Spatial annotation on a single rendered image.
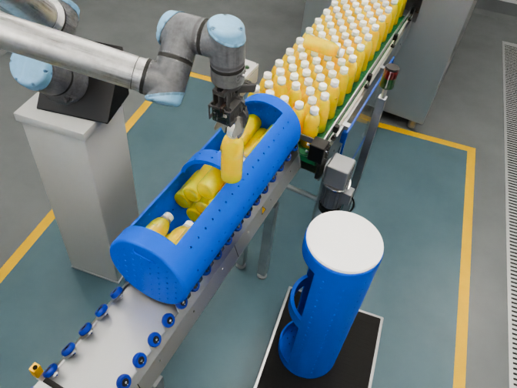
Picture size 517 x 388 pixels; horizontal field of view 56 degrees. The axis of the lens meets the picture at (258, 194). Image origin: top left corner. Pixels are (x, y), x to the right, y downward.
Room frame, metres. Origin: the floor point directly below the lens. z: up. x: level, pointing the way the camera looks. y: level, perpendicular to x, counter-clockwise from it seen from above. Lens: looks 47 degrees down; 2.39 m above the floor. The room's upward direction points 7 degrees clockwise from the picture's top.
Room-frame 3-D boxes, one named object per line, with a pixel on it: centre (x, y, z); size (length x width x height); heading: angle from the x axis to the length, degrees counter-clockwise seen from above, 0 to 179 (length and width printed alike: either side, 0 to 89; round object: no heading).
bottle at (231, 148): (1.13, 0.10, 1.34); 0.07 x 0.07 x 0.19
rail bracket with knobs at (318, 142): (1.64, -0.24, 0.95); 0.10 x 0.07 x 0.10; 68
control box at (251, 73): (1.98, 0.15, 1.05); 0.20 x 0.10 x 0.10; 158
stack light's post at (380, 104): (1.90, -0.51, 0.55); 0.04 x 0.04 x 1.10; 68
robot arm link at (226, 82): (1.09, 0.11, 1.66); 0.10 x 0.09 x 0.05; 66
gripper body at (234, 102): (1.09, 0.12, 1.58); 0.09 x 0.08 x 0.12; 156
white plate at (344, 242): (1.09, -0.32, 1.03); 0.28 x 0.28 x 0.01
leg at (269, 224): (1.59, -0.08, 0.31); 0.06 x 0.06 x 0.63; 68
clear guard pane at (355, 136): (2.16, -0.53, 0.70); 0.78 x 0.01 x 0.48; 158
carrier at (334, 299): (1.09, -0.32, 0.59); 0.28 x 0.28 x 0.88
